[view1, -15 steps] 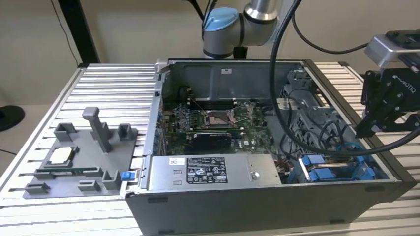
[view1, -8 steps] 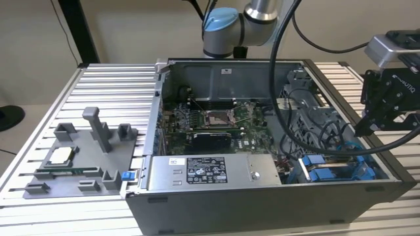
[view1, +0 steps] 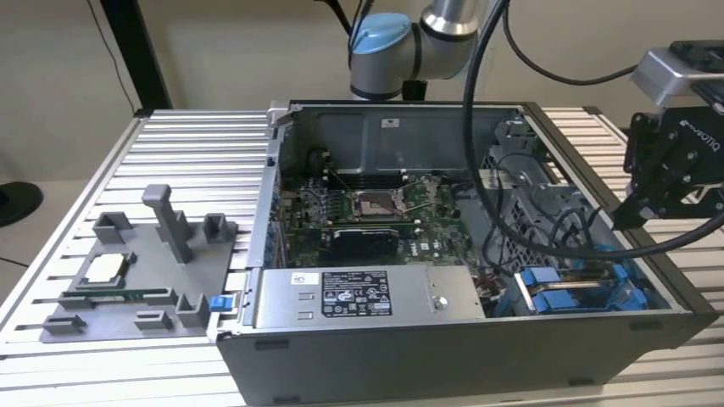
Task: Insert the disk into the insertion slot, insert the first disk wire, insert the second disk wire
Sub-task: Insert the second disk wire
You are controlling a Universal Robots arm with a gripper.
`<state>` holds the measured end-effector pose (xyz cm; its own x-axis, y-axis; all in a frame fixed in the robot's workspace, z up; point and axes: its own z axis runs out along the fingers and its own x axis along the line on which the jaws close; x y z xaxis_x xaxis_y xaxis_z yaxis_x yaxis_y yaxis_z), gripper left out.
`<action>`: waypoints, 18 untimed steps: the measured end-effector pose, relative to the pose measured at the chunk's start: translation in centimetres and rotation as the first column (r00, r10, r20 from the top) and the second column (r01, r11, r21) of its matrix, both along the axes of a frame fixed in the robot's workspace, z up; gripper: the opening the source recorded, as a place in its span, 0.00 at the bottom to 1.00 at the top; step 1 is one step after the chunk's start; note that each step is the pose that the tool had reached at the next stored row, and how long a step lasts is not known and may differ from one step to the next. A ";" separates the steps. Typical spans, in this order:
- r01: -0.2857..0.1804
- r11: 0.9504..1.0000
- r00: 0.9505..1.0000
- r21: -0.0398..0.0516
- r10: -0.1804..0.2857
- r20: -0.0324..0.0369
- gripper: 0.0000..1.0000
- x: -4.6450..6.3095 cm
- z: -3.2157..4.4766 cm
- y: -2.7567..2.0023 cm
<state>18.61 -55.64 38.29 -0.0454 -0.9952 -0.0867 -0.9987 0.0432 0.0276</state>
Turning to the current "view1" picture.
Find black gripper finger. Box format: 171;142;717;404
645;182;724;222
611;110;667;232

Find hard disk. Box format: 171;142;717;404
534;291;649;316
518;265;633;293

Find grey metal disk bay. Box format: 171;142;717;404
467;120;675;317

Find green motherboard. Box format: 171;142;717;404
275;168;478;269

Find CPU socket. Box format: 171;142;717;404
351;189;410;222

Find black graphics card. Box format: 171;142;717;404
330;226;402;259

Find black open PC case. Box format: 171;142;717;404
217;99;721;407

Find silver power supply unit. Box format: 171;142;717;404
253;266;490;331

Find grey parts rack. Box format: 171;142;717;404
39;184;243;344

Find green RAM stick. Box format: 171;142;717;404
71;288;173;301

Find silver CPU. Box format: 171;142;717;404
83;255;129;284

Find black round stand base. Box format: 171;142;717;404
0;181;45;228

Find blue wire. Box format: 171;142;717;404
586;243;622;266

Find red wire bundle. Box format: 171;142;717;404
474;274;509;303

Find thick black cable hose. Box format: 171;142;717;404
462;0;724;260

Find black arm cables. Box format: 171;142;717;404
317;0;377;37

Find black metal post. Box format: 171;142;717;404
99;0;175;111

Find thin black wall cable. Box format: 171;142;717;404
87;0;139;112

